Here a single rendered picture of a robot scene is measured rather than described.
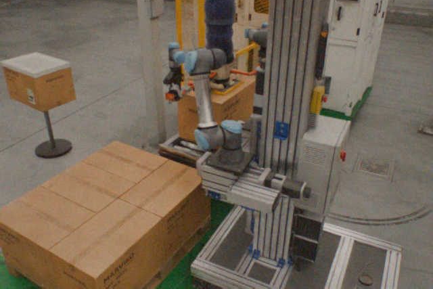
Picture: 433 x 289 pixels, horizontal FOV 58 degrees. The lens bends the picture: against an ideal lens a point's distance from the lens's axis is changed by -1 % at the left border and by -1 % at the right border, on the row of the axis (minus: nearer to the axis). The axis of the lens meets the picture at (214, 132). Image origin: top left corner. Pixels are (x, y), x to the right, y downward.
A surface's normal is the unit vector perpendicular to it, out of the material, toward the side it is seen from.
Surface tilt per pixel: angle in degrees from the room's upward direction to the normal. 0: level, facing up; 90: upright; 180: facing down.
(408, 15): 90
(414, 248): 0
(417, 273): 0
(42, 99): 90
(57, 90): 90
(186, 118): 90
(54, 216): 0
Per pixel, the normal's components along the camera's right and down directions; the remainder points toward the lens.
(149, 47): -0.52, 0.38
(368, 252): 0.00, -0.88
